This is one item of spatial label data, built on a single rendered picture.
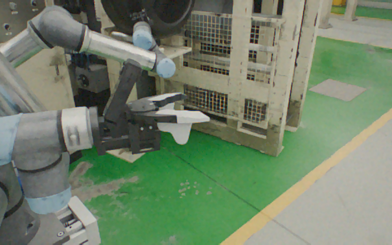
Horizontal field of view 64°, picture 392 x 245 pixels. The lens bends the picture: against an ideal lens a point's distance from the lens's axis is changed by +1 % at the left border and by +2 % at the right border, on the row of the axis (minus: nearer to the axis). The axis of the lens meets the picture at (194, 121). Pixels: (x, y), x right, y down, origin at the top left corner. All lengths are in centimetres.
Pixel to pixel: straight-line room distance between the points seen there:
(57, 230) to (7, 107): 34
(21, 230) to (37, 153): 32
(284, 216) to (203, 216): 46
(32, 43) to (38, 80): 80
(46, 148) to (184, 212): 139
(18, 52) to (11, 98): 62
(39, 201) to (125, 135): 19
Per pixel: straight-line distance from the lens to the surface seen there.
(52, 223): 90
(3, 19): 199
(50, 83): 211
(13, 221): 84
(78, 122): 55
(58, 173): 61
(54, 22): 116
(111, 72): 216
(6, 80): 68
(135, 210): 192
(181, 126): 54
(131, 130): 56
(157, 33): 175
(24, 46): 128
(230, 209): 191
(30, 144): 57
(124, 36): 187
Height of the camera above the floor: 131
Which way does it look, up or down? 28 degrees down
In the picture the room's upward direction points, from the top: straight up
